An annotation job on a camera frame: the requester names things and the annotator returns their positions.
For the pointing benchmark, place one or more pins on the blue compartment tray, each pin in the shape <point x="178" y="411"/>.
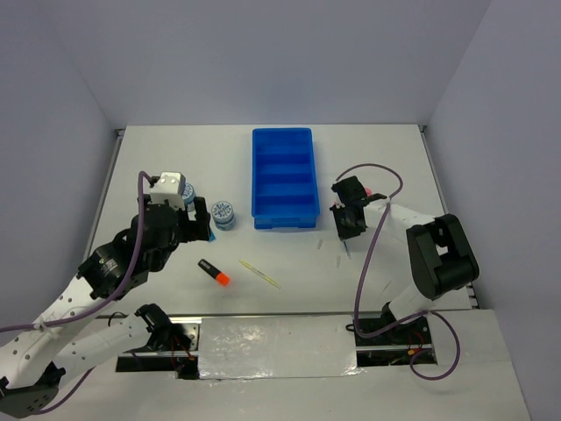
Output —
<point x="284" y="184"/>

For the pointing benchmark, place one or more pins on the blue patterned jar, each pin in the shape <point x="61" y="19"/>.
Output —
<point x="188" y="196"/>
<point x="223" y="215"/>

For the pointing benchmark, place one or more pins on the orange highlighter marker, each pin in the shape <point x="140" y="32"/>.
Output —
<point x="214" y="272"/>

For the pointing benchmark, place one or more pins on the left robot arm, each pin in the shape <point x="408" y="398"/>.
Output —
<point x="47" y="354"/>

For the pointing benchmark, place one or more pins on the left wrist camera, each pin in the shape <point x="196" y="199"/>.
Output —
<point x="168" y="189"/>

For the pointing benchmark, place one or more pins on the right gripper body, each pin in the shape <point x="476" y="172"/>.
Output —
<point x="341" y="204"/>

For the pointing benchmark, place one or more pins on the blue thin pen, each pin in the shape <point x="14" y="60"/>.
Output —
<point x="347" y="250"/>

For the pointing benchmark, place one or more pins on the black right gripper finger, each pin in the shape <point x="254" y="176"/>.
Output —
<point x="349" y="190"/>
<point x="350" y="222"/>

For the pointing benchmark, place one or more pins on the yellow thin pen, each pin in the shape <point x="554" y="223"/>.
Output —
<point x="260" y="274"/>

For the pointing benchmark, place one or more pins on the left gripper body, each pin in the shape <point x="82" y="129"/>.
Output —
<point x="181" y="235"/>

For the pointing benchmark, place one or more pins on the white foil panel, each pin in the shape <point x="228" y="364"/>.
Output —
<point x="276" y="348"/>

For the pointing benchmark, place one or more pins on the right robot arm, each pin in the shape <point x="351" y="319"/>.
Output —
<point x="440" y="257"/>

